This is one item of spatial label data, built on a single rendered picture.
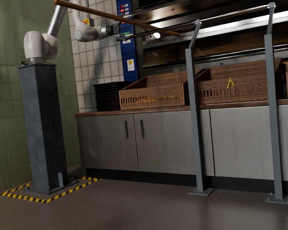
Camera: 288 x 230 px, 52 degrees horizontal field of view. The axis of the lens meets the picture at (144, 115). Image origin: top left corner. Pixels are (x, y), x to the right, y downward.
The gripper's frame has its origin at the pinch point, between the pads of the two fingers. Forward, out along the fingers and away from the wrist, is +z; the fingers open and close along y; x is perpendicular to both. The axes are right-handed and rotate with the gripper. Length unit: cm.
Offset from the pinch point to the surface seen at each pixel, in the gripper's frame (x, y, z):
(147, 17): -51, -17, -15
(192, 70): 5, 39, 46
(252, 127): 0, 77, 79
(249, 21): -55, 3, 71
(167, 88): -6, 48, 21
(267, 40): 5, 28, 92
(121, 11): -52, -30, -43
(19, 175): 26, 113, -116
